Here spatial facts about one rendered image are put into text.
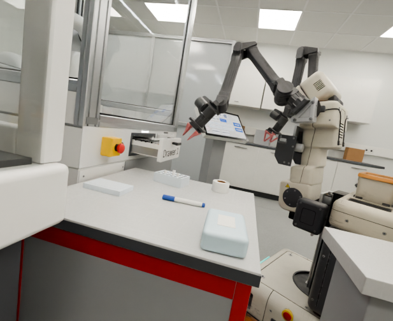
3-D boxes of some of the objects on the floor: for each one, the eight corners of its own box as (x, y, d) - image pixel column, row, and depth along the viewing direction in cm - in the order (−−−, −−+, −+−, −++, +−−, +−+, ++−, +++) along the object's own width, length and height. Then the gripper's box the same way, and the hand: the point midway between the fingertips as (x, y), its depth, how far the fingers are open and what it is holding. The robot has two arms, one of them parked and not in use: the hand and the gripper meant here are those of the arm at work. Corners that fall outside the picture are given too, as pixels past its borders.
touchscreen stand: (236, 242, 219) (258, 136, 205) (199, 250, 193) (220, 129, 179) (204, 220, 259) (221, 130, 245) (170, 225, 233) (186, 124, 219)
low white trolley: (222, 341, 113) (253, 193, 102) (193, 577, 52) (262, 274, 42) (116, 304, 124) (135, 167, 114) (-8, 462, 64) (7, 201, 54)
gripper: (197, 108, 114) (176, 130, 118) (211, 123, 113) (190, 144, 117) (200, 109, 121) (180, 130, 125) (213, 123, 120) (193, 144, 124)
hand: (186, 136), depth 121 cm, fingers open, 3 cm apart
